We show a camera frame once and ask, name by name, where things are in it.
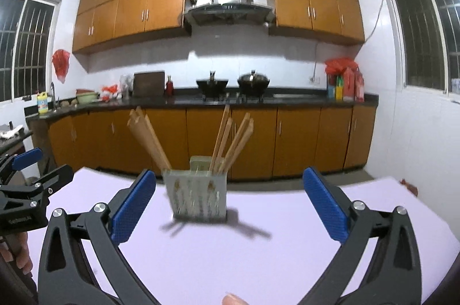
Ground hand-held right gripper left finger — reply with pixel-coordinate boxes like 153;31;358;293
38;169;160;305

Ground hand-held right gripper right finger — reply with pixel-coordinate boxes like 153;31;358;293
300;167;423;305

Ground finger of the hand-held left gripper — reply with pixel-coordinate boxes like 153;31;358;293
0;148;45;181
0;164;75;200

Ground green perforated chopstick holder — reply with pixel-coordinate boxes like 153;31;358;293
162;156;228;220

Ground bunch of wooden chopsticks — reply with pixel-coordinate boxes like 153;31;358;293
127;103;254;175

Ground person's left hand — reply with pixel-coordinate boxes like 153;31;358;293
0;231;34;277

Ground person's right hand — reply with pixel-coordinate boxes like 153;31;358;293
222;292;250;305

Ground white cloth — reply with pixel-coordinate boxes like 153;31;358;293
0;125;24;141

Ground yellow detergent bottle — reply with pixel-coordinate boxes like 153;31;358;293
37;91;50;115

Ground metal faucet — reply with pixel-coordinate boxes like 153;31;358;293
49;82;60;109

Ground orange base cabinets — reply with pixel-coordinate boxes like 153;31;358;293
46;104;377;182

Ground green basin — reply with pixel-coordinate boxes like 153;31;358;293
76;88;100;104

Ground brown wooden object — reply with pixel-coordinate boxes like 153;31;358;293
399;178;419;197

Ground lilac table mat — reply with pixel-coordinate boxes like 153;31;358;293
24;166;460;305

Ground hanging red plastic bag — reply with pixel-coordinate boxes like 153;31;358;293
52;49;71;84

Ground crumpled red plastic bag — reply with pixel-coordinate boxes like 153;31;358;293
100;84;119;101

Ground black kitchen countertop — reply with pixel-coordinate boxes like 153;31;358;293
24;93;380;121

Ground clear jar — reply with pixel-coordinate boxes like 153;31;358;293
119;74;134;99

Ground colourful carton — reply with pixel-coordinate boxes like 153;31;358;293
327;73;345;101

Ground red packaged bottles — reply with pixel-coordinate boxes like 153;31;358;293
343;67;366;103

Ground dark wooden cutting board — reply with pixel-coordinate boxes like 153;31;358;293
133;70;166;98

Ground large red plastic bag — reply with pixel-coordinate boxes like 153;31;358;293
324;57;360;76

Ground gas stove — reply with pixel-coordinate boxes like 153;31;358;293
200;93;267;103

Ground black lidded pot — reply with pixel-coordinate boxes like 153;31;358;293
237;70;270;99

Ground black wok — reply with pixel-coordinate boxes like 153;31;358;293
195;70;229;101

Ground large barred sliding window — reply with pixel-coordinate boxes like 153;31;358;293
378;0;460;98

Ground barred window with white frame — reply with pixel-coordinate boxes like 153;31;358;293
0;0;62;103

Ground grey outlet cable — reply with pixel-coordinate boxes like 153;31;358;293
313;41;321;78

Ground long orange wall cabinet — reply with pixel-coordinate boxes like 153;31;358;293
71;0;193;55

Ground white wall cable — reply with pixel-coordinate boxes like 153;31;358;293
363;0;391;44

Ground angled orange wall cabinet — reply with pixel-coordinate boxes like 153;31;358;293
267;0;366;47

